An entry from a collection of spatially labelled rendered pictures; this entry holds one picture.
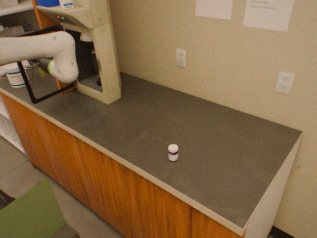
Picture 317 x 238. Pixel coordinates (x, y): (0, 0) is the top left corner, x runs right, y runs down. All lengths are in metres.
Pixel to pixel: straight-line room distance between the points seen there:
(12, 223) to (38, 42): 0.71
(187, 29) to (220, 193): 0.96
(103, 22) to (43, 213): 1.01
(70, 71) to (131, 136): 0.44
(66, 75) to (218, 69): 0.84
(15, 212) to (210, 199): 0.67
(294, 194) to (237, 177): 0.73
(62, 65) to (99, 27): 0.36
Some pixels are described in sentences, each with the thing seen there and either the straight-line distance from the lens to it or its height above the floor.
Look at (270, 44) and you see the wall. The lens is 1.44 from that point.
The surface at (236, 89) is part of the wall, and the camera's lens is 1.59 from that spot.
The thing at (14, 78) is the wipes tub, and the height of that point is 1.02.
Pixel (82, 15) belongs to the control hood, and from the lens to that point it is 1.47.
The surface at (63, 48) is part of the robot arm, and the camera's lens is 1.28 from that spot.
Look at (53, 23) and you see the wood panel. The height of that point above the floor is 1.39.
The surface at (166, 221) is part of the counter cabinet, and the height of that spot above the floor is 0.62.
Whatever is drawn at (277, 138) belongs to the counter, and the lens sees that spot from 1.44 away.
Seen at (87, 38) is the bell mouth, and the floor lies 1.33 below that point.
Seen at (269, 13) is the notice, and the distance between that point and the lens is 1.40.
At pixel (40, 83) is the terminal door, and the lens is 1.76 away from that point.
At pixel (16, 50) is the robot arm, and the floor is 1.45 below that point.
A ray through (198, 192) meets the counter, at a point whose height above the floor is 0.94.
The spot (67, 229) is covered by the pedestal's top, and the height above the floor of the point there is 0.94.
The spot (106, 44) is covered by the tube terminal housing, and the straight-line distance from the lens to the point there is 1.58.
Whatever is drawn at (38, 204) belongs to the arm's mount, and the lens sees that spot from 0.96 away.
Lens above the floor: 1.78
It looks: 35 degrees down
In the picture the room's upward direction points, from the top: 3 degrees counter-clockwise
